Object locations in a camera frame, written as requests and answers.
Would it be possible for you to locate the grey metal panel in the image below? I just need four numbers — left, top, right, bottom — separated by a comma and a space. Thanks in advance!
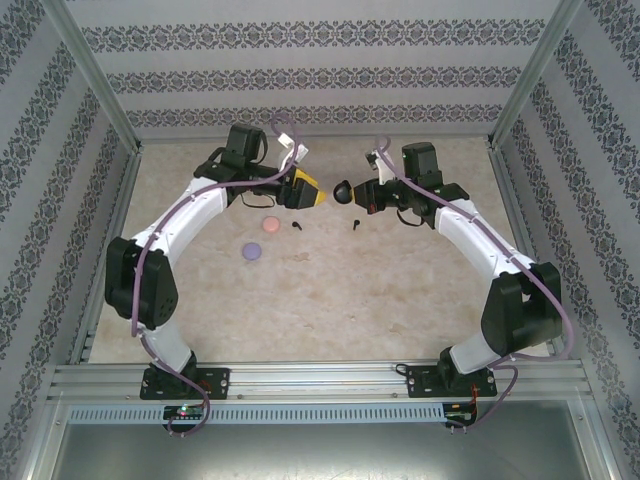
29, 394, 616, 480

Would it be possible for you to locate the aluminium side rail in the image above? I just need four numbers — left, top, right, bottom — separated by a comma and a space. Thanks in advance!
487, 144, 586, 364
67, 147, 144, 366

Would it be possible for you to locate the aluminium frame post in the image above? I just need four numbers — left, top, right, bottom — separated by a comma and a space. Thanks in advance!
487, 0, 589, 151
49, 0, 146, 156

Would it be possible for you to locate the aluminium mounting rail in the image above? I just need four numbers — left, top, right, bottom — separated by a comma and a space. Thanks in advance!
49, 363, 594, 401

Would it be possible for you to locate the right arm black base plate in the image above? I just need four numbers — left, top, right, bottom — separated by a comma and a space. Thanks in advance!
407, 365, 499, 400

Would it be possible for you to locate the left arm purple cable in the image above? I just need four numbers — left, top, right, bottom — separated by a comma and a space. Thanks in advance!
130, 112, 301, 439

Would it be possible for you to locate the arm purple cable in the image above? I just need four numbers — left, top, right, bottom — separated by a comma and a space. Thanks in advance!
130, 112, 301, 439
374, 134, 574, 434

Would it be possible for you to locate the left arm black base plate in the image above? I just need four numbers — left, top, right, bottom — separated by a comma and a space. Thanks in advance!
142, 367, 231, 401

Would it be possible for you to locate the slotted grey cable duct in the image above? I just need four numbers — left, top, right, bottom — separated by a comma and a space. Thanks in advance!
67, 403, 446, 425

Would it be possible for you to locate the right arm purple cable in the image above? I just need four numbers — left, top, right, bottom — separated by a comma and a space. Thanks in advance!
374, 134, 574, 434

